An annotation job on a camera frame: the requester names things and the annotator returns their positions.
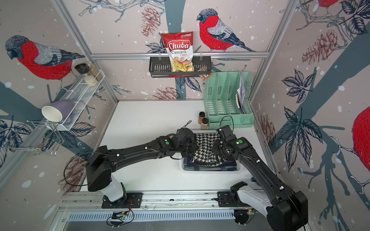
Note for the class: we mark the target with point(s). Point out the black lid jar on shelf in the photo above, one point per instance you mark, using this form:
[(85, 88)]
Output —
[(83, 69)]

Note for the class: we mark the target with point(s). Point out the black wall basket shelf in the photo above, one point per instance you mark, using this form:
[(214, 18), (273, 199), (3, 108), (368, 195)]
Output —
[(167, 68)]

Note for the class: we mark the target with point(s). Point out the navy plaid scarf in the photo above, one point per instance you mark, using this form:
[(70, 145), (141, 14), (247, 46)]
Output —
[(189, 164)]

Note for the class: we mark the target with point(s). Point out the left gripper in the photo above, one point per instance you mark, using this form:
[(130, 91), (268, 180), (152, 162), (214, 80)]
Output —
[(195, 145)]

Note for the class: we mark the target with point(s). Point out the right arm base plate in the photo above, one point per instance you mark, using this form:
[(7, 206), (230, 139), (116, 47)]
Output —
[(225, 199)]

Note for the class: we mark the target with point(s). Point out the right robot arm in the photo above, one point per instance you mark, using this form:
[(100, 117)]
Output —
[(285, 209)]

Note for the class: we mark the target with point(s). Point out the beige spice jar black lid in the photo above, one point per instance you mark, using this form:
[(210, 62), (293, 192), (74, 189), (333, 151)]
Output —
[(204, 123)]

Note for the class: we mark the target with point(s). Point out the wire cup holder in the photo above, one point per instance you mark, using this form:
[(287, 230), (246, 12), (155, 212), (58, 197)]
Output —
[(33, 137)]

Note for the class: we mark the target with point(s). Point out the houndstooth scarf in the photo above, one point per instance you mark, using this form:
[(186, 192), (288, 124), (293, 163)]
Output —
[(204, 156)]

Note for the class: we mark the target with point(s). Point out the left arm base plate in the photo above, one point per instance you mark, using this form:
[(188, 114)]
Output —
[(129, 200)]

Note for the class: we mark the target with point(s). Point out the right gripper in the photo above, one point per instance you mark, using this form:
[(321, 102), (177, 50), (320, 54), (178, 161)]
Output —
[(214, 146)]

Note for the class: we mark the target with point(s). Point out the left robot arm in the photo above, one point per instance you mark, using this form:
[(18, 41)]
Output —
[(104, 161)]

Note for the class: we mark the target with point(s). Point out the white plastic basket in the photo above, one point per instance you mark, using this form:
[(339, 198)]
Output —
[(231, 172)]

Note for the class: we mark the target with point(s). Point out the purple cup white inside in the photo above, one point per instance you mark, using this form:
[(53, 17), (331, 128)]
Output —
[(58, 111)]

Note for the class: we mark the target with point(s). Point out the mint green desk organizer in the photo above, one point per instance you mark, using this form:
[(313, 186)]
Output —
[(220, 101)]

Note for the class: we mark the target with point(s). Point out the glass jar on shelf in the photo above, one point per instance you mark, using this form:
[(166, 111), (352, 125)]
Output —
[(94, 70)]

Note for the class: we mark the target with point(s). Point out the white wire wall shelf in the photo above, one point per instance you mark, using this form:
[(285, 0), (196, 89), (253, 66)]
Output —
[(74, 101)]

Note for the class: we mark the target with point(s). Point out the Chuba cassava chips bag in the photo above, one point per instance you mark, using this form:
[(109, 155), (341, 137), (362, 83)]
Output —
[(179, 47)]

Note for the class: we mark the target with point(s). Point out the brown spice jar black lid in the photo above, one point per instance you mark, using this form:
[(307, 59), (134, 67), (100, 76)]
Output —
[(201, 116)]

